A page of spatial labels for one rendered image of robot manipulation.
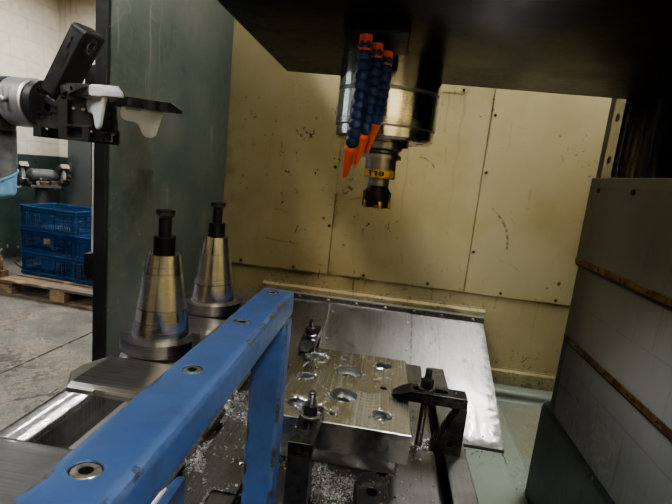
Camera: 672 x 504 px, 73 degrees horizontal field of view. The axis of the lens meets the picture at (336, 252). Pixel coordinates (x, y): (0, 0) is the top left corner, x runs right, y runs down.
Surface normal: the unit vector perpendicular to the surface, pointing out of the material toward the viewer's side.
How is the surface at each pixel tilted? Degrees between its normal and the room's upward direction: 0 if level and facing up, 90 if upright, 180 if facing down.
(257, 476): 90
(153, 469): 90
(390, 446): 90
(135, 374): 0
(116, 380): 0
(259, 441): 90
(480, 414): 24
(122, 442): 0
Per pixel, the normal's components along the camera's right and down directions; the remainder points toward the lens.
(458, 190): -0.12, 0.16
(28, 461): 0.11, -0.98
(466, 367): 0.04, -0.83
